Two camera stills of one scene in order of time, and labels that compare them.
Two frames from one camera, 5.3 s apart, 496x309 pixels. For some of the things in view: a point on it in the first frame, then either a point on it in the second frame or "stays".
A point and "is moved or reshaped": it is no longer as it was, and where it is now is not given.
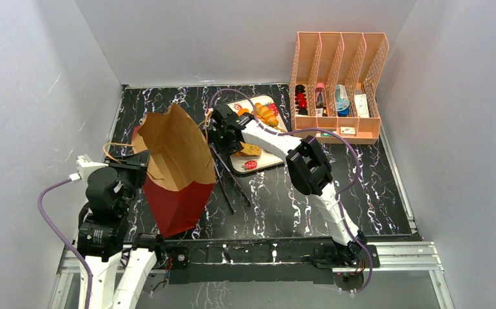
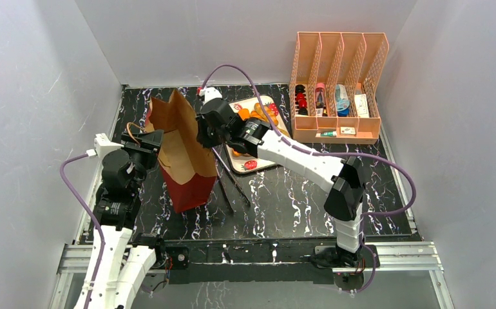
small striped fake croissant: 265,114 stays
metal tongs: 219,163 stays
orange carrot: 242,111 stays
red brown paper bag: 180,181 is moved or reshaped
